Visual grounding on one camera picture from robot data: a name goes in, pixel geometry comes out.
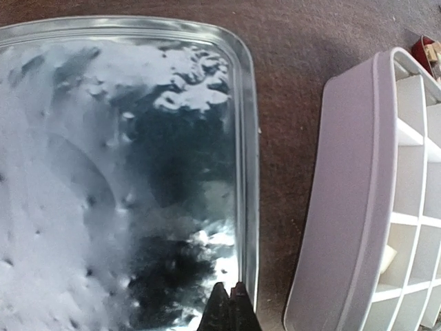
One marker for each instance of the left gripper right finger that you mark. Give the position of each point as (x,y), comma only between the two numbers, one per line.
(243,317)

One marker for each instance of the metal tin lid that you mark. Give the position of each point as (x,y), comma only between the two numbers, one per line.
(129,172)

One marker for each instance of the dark red chocolate tray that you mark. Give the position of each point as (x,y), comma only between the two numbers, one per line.
(426,52)

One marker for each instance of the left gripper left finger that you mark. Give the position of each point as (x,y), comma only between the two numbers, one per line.
(216,313)

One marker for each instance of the white compartment tin box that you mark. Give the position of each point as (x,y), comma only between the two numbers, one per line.
(370,254)

